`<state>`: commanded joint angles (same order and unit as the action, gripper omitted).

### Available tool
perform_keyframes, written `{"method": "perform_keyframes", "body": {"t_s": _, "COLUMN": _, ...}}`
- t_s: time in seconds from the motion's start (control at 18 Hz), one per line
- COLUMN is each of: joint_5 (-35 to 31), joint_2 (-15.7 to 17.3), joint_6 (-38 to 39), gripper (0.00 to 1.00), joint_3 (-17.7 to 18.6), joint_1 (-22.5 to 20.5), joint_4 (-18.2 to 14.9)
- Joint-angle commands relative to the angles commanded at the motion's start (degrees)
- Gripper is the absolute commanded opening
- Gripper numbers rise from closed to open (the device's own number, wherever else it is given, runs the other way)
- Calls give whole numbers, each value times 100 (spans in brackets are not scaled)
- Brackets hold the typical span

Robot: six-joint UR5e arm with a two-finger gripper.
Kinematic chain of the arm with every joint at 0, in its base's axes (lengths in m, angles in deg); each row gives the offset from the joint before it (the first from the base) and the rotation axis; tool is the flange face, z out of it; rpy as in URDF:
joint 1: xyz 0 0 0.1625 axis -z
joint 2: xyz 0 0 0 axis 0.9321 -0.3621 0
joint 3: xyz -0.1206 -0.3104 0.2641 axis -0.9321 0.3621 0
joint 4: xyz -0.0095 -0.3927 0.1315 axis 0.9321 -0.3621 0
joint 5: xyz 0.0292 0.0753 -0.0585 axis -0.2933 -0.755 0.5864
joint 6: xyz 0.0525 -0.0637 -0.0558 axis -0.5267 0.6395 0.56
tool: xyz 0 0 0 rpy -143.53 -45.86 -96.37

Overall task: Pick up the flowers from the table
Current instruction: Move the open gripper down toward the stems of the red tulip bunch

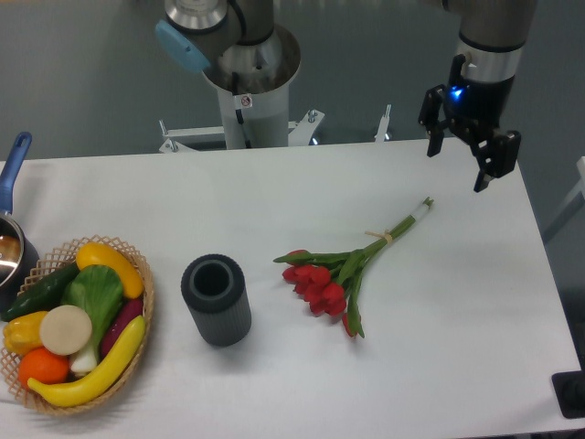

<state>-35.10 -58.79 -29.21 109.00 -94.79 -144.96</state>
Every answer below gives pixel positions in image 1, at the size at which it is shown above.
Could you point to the white frame at right edge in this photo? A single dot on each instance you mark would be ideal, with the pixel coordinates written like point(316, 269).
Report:
point(570, 205)

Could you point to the yellow bell pepper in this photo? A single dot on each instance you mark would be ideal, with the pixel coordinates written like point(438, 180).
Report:
point(22, 334)

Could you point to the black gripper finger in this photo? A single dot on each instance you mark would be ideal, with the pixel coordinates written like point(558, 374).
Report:
point(496, 158)
point(429, 118)

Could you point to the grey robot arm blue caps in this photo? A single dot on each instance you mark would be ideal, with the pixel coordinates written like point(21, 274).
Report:
point(493, 32)

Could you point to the woven wicker basket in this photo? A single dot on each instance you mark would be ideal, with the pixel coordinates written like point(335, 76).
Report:
point(52, 261)

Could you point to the purple sweet potato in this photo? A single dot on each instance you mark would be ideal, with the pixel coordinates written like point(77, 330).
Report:
point(127, 313)

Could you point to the beige round disc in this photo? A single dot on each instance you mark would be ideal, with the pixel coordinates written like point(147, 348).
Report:
point(65, 330)

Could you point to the red tulip bouquet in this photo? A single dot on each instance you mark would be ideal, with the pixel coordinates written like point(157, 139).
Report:
point(330, 282)

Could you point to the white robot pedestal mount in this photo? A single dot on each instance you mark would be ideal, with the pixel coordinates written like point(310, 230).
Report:
point(252, 84)

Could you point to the orange fruit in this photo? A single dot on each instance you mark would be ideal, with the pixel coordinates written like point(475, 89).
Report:
point(42, 365)

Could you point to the blue handled saucepan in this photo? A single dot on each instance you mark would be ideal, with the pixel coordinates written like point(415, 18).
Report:
point(18, 255)

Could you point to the dark grey ribbed vase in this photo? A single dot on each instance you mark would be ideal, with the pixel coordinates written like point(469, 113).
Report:
point(214, 290)

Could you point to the green cucumber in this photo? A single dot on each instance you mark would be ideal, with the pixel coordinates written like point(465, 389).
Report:
point(43, 295)

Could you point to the green bok choy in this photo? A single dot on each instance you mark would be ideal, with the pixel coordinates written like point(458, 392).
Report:
point(97, 290)

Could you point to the black device at table edge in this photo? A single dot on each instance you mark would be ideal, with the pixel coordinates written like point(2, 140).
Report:
point(569, 390)

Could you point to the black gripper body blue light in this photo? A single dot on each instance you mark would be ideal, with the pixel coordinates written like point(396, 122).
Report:
point(472, 105)

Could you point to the yellow banana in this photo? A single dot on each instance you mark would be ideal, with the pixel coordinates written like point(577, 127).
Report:
point(93, 385)

